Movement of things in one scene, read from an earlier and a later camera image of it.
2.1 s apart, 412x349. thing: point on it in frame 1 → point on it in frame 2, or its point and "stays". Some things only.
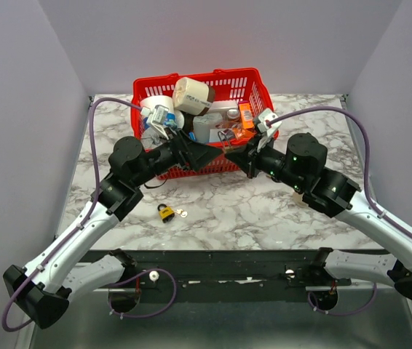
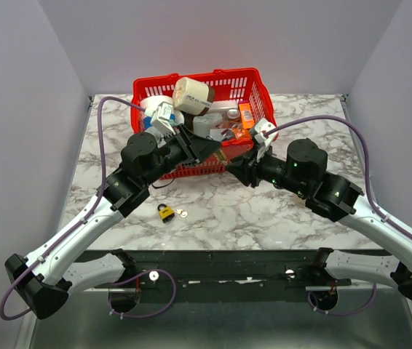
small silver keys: (184, 214) stays
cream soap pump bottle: (298, 198) stays
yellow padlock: (165, 212) stays
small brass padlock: (226, 149) → (221, 156)
